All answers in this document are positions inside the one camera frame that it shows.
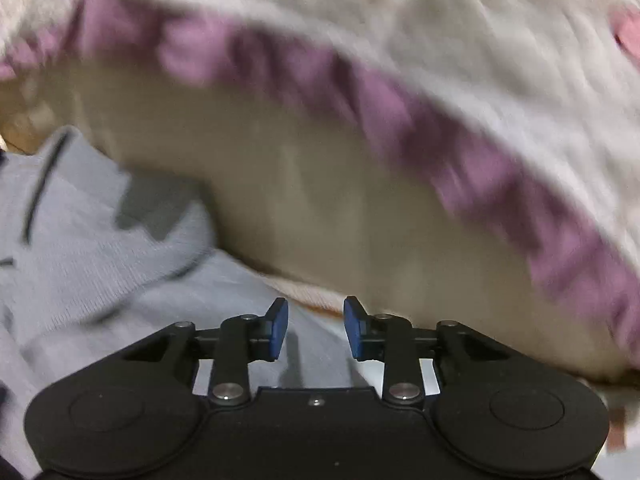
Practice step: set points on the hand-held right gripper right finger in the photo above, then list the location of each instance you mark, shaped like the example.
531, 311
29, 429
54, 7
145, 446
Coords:
356, 327

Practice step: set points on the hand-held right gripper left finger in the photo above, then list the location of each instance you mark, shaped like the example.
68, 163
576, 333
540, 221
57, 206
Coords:
277, 330

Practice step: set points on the grey knit garment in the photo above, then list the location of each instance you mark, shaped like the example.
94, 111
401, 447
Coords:
100, 270

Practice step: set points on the checked bed sheet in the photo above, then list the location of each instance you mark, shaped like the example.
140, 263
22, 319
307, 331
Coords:
367, 370

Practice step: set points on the beige bed panel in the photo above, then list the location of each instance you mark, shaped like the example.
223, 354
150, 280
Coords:
350, 200

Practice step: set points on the white quilt with red print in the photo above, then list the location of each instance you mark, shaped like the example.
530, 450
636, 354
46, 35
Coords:
450, 35

